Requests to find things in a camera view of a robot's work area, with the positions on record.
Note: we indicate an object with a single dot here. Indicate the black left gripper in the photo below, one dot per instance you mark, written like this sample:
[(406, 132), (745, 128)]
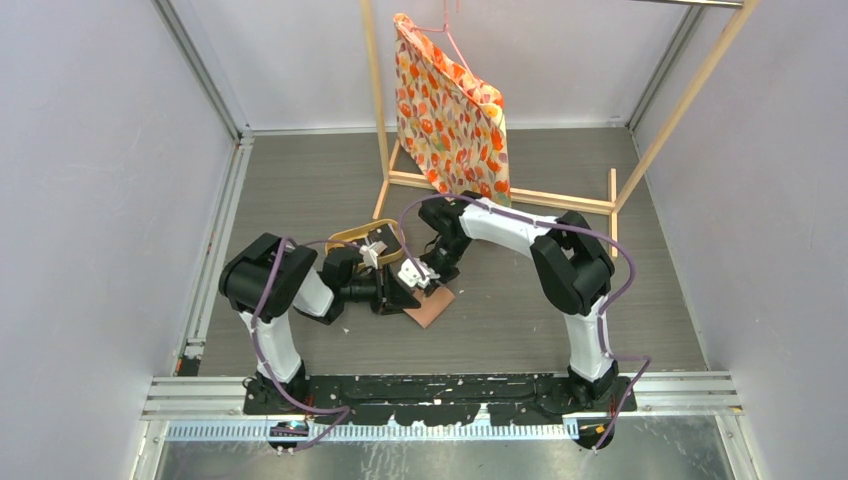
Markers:
[(389, 295)]

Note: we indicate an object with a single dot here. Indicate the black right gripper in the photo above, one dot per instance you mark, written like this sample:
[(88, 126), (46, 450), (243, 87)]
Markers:
[(445, 277)]

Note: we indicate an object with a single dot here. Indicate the pink blue card holder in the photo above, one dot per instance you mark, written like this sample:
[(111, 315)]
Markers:
[(430, 306)]

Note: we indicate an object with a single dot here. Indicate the yellow oval card tray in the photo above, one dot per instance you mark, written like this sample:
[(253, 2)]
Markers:
[(358, 236)]

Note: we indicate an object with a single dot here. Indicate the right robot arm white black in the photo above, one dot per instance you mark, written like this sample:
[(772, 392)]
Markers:
[(573, 268)]

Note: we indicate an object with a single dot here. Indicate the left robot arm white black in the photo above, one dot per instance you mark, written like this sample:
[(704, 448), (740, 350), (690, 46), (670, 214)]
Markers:
[(273, 277)]

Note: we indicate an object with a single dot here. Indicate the orange floral fabric bag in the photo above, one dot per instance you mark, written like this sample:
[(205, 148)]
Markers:
[(451, 122)]

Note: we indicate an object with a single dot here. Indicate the wooden hanging rack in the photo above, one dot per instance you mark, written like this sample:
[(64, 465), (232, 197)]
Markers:
[(617, 196)]

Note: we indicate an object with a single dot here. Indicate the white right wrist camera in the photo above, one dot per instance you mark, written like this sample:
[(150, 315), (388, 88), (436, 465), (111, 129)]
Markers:
[(415, 274)]

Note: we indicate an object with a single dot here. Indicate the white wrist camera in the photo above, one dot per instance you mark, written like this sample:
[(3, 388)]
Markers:
[(415, 274), (373, 254)]

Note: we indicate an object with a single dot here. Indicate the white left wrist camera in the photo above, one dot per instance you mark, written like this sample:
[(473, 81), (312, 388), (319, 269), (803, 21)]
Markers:
[(373, 254)]

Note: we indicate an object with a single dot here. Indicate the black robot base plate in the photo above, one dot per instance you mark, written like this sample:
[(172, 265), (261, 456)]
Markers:
[(445, 400)]

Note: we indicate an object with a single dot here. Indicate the pink wire hanger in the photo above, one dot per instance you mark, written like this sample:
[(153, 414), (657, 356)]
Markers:
[(445, 29)]

